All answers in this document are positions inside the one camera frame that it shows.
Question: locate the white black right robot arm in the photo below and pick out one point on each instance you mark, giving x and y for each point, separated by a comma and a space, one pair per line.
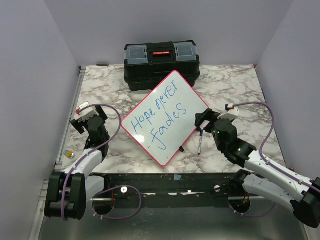
263, 176

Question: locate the pink-framed whiteboard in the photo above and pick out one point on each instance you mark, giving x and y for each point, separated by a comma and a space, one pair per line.
163, 121

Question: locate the blue white marker pen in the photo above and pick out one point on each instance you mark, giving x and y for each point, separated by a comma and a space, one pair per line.
201, 132

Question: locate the yellow grey small connector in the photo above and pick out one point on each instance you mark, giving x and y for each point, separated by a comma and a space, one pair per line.
69, 154

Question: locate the black plastic toolbox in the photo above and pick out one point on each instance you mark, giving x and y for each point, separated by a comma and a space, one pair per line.
147, 64

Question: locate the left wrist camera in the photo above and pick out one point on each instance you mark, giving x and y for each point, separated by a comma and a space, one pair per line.
85, 110

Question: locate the black mounting rail base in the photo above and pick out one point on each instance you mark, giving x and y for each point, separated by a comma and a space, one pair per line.
169, 190

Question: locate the aluminium frame rail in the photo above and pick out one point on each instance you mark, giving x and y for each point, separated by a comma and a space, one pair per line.
60, 157

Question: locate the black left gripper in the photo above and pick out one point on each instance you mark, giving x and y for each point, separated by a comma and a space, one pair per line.
78, 125

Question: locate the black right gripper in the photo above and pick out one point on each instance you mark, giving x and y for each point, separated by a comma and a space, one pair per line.
208, 114

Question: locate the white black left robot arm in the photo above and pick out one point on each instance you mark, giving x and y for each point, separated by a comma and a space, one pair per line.
69, 190

